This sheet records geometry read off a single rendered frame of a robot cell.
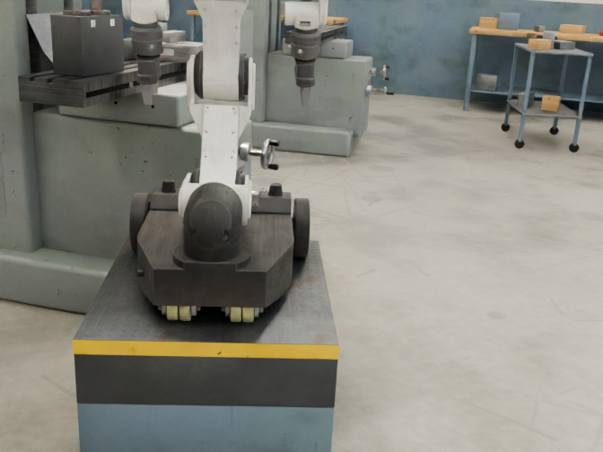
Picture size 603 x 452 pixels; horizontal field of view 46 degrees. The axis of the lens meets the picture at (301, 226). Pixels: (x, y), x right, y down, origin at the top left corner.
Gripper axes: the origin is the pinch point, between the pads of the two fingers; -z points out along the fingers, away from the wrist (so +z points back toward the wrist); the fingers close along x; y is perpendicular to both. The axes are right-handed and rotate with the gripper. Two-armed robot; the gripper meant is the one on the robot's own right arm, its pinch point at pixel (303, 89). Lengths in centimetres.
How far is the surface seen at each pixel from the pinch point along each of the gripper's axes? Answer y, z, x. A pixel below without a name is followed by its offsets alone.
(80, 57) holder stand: 70, 2, 20
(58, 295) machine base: 92, -95, 19
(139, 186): 59, -55, 33
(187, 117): 40, -29, 41
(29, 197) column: 103, -64, 42
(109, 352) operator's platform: 54, -42, -67
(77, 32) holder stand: 70, 9, 22
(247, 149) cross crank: 18, -41, 36
